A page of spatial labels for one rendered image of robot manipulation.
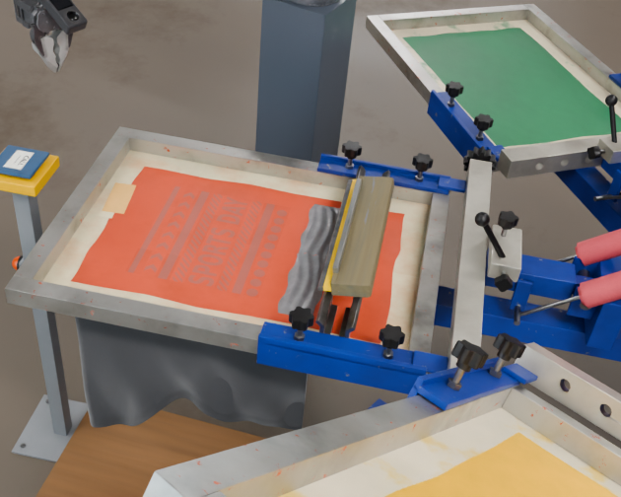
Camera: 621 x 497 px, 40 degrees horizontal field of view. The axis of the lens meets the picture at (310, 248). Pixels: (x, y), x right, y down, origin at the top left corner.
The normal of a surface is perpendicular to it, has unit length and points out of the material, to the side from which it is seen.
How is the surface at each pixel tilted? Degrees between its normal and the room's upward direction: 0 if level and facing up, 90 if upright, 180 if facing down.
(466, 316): 0
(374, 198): 10
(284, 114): 90
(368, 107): 0
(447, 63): 0
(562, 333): 90
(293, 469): 90
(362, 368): 90
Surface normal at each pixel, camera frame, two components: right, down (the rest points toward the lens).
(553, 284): -0.19, 0.62
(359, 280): -0.08, -0.78
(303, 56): -0.48, 0.54
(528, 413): -0.51, -0.03
